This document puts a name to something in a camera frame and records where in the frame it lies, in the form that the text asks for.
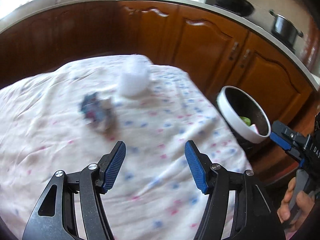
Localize green snack bag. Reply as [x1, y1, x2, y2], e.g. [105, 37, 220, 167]
[240, 116, 251, 126]

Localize dark blue wrapper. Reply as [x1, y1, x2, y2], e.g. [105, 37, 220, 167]
[80, 92, 116, 132]

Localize white foam fruit net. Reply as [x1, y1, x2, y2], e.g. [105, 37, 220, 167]
[118, 56, 150, 97]

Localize black white trash bin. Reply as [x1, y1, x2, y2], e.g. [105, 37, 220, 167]
[216, 86, 271, 148]

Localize brown lower kitchen cabinets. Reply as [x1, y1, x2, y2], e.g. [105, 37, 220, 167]
[1, 0, 318, 124]

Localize person right hand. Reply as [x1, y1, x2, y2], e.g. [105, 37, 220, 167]
[277, 177, 316, 233]

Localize floral white tablecloth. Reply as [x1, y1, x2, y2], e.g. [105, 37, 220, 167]
[0, 54, 253, 240]

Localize black stock pot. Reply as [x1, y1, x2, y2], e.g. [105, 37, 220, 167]
[269, 10, 304, 49]

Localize black wok pan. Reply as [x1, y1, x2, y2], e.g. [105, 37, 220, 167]
[205, 0, 254, 17]

